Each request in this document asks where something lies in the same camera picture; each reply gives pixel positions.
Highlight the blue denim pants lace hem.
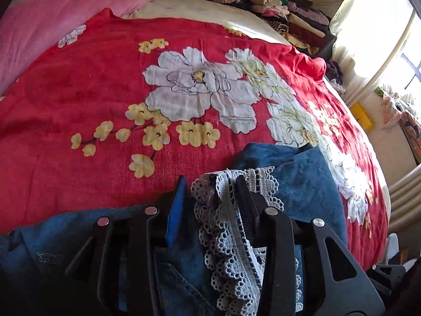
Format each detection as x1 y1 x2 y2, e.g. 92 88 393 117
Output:
1 144 347 315

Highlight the red floral bed sheet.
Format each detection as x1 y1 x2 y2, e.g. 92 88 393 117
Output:
1 9 390 268

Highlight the yellow box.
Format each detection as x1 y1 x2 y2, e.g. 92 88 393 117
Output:
350 102 375 133

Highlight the pile of folded clothes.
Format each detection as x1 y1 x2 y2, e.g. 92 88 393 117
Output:
246 0 336 61

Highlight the cream mattress cover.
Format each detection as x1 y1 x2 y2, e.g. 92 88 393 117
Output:
124 0 289 45

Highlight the pink quilt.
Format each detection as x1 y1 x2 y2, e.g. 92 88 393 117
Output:
1 0 150 93

